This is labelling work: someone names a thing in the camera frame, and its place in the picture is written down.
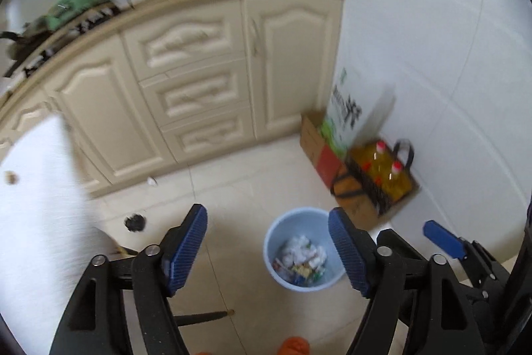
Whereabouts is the cream cabinet drawer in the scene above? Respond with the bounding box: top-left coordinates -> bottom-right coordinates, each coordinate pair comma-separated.
160,105 -> 256,164
139,60 -> 250,127
121,1 -> 246,81

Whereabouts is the white green rice bag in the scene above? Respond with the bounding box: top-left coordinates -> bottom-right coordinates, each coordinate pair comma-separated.
319,68 -> 395,160

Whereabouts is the yellow cooking oil bottle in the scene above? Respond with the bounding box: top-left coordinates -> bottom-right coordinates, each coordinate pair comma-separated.
351,141 -> 389,181
380,160 -> 410,203

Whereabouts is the black chair leg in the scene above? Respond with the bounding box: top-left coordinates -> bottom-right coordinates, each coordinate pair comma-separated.
172,309 -> 235,328

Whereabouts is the light blue plastic bin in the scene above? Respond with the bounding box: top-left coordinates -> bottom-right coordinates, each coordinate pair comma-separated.
263,207 -> 347,293

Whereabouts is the black stove grate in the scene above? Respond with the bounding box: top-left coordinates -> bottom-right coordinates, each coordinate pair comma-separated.
4,3 -> 123,79

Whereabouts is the green electric griddle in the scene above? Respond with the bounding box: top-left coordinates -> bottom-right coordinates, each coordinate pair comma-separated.
44,0 -> 115,29

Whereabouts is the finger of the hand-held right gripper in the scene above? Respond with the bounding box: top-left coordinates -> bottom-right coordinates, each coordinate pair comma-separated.
423,219 -> 511,299
376,228 -> 430,261

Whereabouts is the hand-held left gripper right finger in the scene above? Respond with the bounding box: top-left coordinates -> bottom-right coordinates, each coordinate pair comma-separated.
328,207 -> 489,355

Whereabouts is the cream cabinet door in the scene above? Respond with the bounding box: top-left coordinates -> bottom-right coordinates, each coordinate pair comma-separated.
241,0 -> 345,139
0,87 -> 113,198
44,35 -> 175,179

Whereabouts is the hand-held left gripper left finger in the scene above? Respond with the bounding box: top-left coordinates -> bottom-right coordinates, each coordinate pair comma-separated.
49,204 -> 208,355

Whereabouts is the pile of crumpled wrappers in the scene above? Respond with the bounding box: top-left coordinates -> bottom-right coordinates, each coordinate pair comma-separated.
272,234 -> 329,288

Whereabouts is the cream kitchen cabinet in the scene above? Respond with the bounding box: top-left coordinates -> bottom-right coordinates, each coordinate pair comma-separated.
0,0 -> 347,200

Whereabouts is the black round knob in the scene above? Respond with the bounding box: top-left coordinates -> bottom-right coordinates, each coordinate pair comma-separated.
124,214 -> 147,233

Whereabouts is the brown red cardboard box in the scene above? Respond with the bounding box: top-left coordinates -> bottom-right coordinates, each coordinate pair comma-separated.
300,111 -> 350,189

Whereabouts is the orange round object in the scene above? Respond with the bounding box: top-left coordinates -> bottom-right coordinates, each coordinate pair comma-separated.
276,336 -> 312,355

